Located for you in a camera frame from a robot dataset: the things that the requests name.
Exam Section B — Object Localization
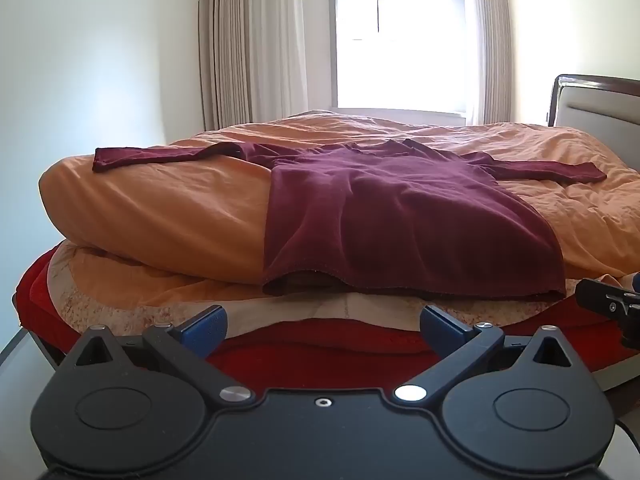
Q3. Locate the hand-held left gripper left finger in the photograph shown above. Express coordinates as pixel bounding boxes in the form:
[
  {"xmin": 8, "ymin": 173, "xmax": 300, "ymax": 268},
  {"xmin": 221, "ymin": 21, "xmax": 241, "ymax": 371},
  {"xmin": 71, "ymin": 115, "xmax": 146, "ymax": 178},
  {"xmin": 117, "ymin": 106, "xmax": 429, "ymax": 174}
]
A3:
[{"xmin": 63, "ymin": 304, "xmax": 254, "ymax": 405}]

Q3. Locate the window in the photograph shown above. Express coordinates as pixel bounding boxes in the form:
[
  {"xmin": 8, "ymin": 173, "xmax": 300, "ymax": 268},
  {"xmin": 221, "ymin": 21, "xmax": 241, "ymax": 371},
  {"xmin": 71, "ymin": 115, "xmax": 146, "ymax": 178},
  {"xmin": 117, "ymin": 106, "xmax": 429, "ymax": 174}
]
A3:
[{"xmin": 327, "ymin": 0, "xmax": 469, "ymax": 114}]

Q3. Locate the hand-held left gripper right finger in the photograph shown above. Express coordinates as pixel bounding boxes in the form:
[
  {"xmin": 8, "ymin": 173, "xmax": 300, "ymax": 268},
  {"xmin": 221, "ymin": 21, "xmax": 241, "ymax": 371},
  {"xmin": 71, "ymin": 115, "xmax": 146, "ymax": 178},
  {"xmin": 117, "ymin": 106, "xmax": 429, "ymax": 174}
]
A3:
[{"xmin": 392, "ymin": 304, "xmax": 577, "ymax": 405}]

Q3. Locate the maroon long-sleeve sweater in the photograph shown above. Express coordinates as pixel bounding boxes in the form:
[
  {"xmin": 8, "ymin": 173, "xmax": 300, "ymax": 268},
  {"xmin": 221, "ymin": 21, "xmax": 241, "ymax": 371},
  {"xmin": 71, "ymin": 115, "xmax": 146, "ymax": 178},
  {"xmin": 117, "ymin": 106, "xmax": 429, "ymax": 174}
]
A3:
[{"xmin": 93, "ymin": 137, "xmax": 607, "ymax": 303}]

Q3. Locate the grey curtain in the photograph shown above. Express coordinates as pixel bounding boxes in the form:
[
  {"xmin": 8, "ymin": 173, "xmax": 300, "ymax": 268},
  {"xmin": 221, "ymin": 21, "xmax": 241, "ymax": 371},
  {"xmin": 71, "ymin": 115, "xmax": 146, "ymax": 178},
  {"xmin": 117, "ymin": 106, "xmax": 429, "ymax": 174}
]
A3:
[
  {"xmin": 198, "ymin": 0, "xmax": 310, "ymax": 132},
  {"xmin": 461, "ymin": 0, "xmax": 514, "ymax": 127}
]

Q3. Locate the padded headboard with wooden frame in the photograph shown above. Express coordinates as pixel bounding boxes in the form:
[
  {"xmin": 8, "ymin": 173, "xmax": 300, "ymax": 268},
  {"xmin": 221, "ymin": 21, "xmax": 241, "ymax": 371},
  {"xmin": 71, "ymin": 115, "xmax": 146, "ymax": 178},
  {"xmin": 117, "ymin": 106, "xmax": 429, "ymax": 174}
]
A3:
[{"xmin": 548, "ymin": 74, "xmax": 640, "ymax": 129}]

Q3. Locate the orange duvet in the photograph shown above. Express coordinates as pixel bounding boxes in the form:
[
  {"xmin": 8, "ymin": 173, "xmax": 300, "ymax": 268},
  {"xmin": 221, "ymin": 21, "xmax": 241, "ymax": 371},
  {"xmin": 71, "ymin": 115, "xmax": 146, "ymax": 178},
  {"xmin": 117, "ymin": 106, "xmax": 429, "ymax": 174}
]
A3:
[{"xmin": 39, "ymin": 110, "xmax": 640, "ymax": 307}]

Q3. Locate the beige patterned bed sheet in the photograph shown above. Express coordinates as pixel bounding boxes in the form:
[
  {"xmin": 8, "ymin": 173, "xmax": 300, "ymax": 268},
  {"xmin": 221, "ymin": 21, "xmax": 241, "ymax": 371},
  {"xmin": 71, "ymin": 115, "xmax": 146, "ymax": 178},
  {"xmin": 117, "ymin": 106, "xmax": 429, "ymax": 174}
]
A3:
[{"xmin": 46, "ymin": 239, "xmax": 640, "ymax": 337}]

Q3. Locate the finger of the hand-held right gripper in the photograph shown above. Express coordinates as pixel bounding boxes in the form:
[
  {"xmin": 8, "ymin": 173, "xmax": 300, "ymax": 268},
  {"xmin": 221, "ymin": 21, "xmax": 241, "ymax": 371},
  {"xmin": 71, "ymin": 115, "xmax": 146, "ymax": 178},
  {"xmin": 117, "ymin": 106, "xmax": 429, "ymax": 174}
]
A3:
[{"xmin": 575, "ymin": 272, "xmax": 640, "ymax": 322}]

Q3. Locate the red blanket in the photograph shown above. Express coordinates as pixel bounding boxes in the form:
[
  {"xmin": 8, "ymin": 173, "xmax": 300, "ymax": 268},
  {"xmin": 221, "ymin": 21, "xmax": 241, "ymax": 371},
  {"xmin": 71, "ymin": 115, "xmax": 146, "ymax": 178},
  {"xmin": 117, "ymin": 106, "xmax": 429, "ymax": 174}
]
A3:
[{"xmin": 12, "ymin": 251, "xmax": 640, "ymax": 392}]

